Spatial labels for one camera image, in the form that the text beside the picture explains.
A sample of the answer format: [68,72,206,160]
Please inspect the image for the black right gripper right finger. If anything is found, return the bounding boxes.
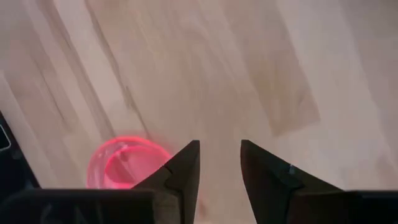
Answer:
[240,139,398,224]

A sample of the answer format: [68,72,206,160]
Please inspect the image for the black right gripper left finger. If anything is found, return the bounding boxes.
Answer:
[0,139,201,224]

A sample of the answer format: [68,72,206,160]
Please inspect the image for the pink transparent small plate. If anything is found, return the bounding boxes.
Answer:
[86,135,174,190]

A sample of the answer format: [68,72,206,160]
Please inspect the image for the table-level camera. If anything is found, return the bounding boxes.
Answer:
[0,123,12,153]

